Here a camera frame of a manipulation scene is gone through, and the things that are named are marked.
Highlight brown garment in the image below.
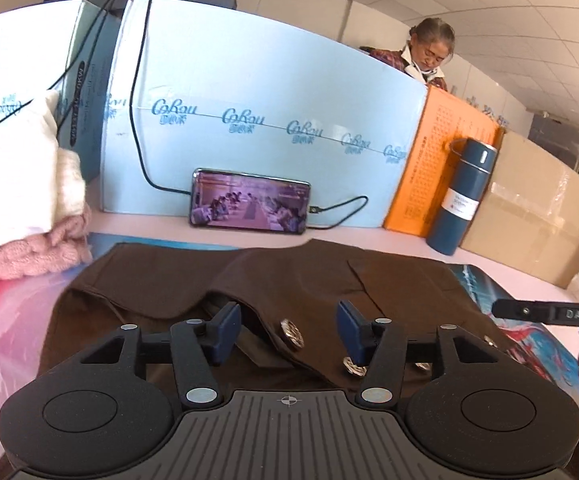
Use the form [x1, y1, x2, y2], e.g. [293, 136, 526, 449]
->
[0, 237, 516, 480]

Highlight brown cardboard box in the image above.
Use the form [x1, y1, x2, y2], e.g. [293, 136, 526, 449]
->
[461, 132, 579, 288]

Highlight smartphone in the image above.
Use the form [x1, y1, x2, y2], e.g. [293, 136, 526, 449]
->
[188, 169, 311, 235]

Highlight pink knitted garment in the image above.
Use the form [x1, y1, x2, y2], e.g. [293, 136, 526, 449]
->
[0, 205, 93, 281]

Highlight dark blue vacuum bottle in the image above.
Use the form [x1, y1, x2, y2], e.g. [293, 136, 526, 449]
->
[426, 138, 498, 256]

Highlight cream knitted garment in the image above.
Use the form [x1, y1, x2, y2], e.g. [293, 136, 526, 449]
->
[54, 148, 86, 223]

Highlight orange cardboard box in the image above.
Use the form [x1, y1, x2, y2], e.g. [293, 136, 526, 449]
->
[384, 86, 500, 237]

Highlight light blue carton right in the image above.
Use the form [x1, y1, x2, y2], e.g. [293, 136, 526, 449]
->
[100, 0, 427, 228]

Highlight light blue carton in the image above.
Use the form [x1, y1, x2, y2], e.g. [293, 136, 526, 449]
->
[0, 0, 120, 181]
[100, 0, 427, 228]

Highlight white garment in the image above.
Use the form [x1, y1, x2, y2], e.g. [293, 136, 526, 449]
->
[0, 90, 59, 246]

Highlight woman in plaid jacket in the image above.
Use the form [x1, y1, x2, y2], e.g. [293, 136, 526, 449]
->
[360, 18, 455, 91]

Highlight light blue carton left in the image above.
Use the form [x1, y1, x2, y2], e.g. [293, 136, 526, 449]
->
[0, 0, 120, 181]

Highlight black charging cable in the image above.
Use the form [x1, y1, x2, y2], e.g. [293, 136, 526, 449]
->
[0, 0, 371, 231]

